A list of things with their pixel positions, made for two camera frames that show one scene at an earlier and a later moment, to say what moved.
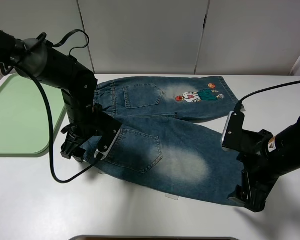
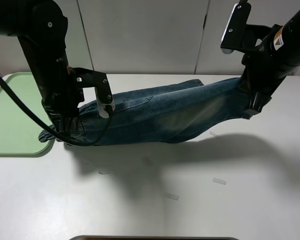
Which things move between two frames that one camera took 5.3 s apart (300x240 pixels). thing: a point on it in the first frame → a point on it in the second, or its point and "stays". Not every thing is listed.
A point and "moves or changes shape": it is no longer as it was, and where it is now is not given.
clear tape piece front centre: [169, 196] stays
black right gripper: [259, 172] → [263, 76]
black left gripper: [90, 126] → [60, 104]
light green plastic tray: [20, 124] stays
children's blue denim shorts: [170, 139] moves or changes shape
